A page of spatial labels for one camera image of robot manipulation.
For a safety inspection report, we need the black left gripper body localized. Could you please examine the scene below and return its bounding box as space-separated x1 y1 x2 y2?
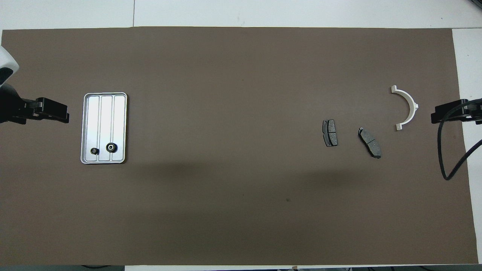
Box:
0 85 38 125

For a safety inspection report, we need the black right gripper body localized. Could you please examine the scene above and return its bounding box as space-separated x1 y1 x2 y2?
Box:
467 99 482 125

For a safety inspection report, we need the silver metal tray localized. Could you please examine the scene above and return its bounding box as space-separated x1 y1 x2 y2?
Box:
80 92 128 164

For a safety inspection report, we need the long dark brake pad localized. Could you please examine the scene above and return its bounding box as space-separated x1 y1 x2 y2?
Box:
358 127 382 159

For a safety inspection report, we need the short dark brake pad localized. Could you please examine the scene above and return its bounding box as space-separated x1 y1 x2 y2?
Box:
322 119 338 147

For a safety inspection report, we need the brown table mat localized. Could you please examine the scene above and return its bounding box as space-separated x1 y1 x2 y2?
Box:
0 26 479 266

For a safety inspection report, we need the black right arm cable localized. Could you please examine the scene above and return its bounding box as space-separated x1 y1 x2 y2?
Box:
437 99 482 181

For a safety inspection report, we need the white semicircular bracket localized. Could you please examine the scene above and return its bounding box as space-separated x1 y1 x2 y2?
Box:
391 85 419 131

